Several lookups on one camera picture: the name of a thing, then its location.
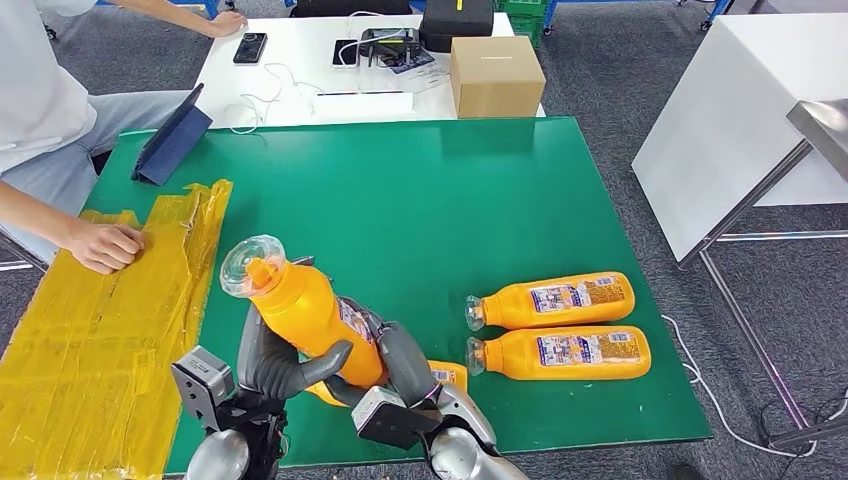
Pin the green table mat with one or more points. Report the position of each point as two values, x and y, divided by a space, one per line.
430 199

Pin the person's left forearm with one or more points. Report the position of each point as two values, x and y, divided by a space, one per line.
172 10

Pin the person's right forearm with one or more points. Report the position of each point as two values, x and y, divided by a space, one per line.
33 212

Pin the blue metal cart frame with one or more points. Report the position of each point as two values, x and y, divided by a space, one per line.
212 5
719 10

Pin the black hard case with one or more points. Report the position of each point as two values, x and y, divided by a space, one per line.
457 23

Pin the white desk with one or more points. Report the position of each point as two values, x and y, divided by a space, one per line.
305 46

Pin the person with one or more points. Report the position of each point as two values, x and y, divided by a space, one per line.
33 86

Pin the black handheld device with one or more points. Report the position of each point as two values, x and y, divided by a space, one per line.
391 41

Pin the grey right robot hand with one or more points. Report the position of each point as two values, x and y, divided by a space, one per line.
404 358

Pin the person's hand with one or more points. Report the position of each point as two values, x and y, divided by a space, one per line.
104 248
227 23

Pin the white side table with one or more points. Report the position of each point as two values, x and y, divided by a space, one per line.
715 132

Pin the tablet in blue case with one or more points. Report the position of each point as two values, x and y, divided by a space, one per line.
172 142

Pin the orange detergent bottle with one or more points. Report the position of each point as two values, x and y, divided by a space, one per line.
311 311
616 354
450 378
563 301

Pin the stainless steel table top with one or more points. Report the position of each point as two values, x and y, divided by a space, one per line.
825 132

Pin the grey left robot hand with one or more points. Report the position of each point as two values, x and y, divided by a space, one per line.
265 371

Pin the black phone with round camera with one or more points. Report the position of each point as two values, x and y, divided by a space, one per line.
250 48

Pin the person's right hand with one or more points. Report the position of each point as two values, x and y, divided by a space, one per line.
104 248

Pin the printed blue leaflet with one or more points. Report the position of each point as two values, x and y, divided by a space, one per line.
411 61

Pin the person's left hand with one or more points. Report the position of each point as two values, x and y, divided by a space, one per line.
227 23

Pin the brown cardboard box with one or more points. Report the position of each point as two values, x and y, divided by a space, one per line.
497 76

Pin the metal table frame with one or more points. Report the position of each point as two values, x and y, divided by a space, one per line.
782 235

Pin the yellow taped cardboard sheet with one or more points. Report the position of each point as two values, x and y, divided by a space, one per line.
99 358

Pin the flat white box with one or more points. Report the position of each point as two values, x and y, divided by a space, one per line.
363 106

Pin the green plastic crate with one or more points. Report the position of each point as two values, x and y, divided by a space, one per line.
523 20

